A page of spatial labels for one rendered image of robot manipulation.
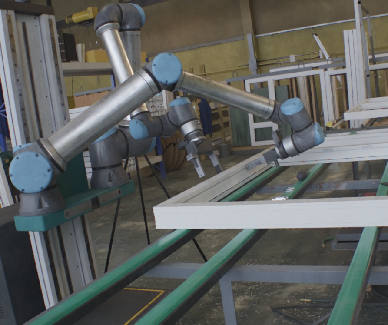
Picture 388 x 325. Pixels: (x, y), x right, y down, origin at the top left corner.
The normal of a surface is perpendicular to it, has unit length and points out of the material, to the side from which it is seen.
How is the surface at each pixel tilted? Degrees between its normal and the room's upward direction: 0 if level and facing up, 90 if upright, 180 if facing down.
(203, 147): 67
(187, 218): 90
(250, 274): 90
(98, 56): 90
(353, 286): 0
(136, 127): 94
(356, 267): 0
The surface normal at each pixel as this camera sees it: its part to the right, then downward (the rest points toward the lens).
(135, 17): 0.68, 0.18
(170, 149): -0.78, 0.01
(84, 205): 0.90, -0.07
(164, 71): 0.39, 0.00
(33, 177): 0.22, 0.14
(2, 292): -0.40, 0.18
